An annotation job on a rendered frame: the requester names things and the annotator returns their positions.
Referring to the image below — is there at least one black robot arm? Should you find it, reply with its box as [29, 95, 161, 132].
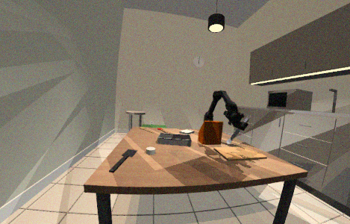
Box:
[204, 90, 244, 122]

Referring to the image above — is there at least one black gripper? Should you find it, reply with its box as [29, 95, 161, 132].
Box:
[228, 120, 248, 131]

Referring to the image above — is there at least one black spatula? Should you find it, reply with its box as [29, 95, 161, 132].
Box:
[109, 149, 137, 172]

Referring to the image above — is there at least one grey rectangular roasting tin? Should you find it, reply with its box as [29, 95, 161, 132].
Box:
[157, 133, 192, 146]

